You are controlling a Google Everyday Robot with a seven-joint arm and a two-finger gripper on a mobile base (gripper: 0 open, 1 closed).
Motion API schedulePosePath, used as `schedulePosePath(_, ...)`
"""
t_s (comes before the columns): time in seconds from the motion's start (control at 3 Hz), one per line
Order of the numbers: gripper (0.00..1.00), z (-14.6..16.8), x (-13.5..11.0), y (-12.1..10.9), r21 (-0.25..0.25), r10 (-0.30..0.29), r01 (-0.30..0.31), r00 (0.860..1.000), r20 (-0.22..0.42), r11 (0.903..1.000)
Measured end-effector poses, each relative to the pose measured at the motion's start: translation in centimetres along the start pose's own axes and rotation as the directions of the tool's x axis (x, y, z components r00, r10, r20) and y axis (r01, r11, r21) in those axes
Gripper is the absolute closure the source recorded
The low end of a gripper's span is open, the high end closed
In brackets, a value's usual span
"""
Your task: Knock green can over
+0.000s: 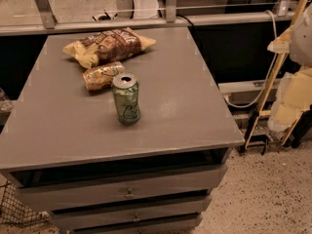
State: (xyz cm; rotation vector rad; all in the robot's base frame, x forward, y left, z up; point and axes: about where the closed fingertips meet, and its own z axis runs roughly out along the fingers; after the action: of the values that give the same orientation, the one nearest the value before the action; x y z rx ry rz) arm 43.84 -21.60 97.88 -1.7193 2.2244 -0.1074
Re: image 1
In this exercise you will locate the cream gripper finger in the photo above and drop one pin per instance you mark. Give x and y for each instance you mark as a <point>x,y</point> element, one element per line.
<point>281,45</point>
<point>293,97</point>

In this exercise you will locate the green soda can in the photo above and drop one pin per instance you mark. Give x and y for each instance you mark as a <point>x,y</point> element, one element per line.
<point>125,93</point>

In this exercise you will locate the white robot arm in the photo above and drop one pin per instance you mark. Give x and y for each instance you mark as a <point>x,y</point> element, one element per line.
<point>301,40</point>

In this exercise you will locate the large brown chip bag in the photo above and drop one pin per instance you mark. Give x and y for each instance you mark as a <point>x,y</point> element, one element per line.
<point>108,46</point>

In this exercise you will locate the small crumpled snack bag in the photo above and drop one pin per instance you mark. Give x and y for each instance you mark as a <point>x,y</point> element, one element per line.
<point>99,77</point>

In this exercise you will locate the grey drawer cabinet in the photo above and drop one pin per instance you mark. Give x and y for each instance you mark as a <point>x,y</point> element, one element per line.
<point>68,155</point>

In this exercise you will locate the yellow wooden ladder frame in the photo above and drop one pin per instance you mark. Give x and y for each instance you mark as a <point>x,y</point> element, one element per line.
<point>277,63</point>

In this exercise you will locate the grey metal railing frame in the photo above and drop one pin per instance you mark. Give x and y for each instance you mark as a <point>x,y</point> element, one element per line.
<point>21,17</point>

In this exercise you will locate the wire mesh basket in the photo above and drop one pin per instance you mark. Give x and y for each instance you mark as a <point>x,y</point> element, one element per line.
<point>14,213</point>

